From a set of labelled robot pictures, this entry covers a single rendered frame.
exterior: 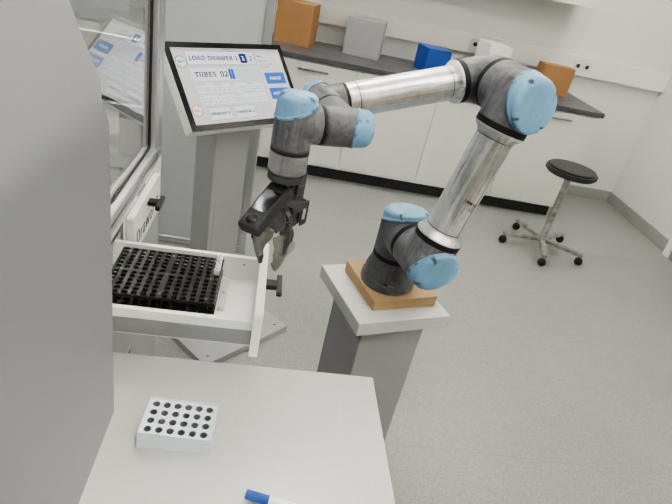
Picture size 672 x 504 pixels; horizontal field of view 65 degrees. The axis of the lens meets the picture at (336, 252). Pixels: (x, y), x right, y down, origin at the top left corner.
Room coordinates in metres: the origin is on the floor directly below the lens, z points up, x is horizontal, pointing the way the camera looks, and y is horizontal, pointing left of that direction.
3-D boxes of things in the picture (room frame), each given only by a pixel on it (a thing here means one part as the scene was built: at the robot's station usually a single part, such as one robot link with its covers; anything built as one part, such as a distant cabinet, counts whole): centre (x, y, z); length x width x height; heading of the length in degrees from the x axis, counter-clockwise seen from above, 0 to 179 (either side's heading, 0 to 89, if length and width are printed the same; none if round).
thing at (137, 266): (0.93, 0.34, 0.87); 0.22 x 0.18 x 0.06; 100
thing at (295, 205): (0.97, 0.13, 1.11); 0.09 x 0.08 x 0.12; 154
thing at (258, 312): (0.96, 0.14, 0.87); 0.29 x 0.02 x 0.11; 10
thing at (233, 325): (0.93, 0.35, 0.86); 0.40 x 0.26 x 0.06; 100
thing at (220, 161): (1.93, 0.48, 0.51); 0.50 x 0.45 x 1.02; 54
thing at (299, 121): (0.97, 0.12, 1.27); 0.09 x 0.08 x 0.11; 117
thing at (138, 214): (1.22, 0.51, 0.87); 0.29 x 0.02 x 0.11; 10
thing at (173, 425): (0.65, 0.21, 0.78); 0.12 x 0.08 x 0.04; 97
